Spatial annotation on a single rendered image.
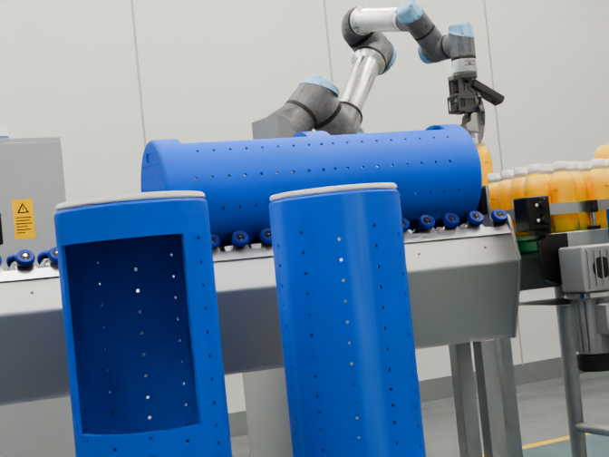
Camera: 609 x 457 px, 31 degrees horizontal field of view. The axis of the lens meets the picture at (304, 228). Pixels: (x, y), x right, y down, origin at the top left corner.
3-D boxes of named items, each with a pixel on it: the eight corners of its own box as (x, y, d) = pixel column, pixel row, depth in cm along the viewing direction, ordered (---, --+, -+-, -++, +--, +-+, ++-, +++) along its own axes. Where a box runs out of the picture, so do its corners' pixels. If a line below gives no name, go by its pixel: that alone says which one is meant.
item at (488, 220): (468, 232, 312) (463, 189, 313) (475, 231, 313) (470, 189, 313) (486, 230, 303) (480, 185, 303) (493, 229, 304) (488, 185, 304)
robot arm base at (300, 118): (255, 123, 336) (273, 101, 339) (289, 157, 340) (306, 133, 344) (276, 114, 322) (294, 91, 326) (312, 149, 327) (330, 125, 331)
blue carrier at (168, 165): (144, 251, 289) (136, 143, 288) (436, 225, 320) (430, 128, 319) (171, 254, 262) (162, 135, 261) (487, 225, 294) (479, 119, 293)
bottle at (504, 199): (530, 237, 312) (523, 172, 312) (507, 238, 310) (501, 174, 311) (519, 238, 319) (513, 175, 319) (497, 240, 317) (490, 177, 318)
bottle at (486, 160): (468, 205, 330) (462, 143, 330) (488, 203, 332) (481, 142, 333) (480, 202, 323) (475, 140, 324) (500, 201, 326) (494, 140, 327)
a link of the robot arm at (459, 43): (458, 28, 335) (478, 22, 328) (460, 63, 334) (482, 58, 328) (439, 26, 330) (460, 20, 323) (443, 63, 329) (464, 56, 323)
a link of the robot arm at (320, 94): (278, 101, 337) (302, 70, 342) (304, 131, 343) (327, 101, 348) (300, 97, 327) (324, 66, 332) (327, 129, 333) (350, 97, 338)
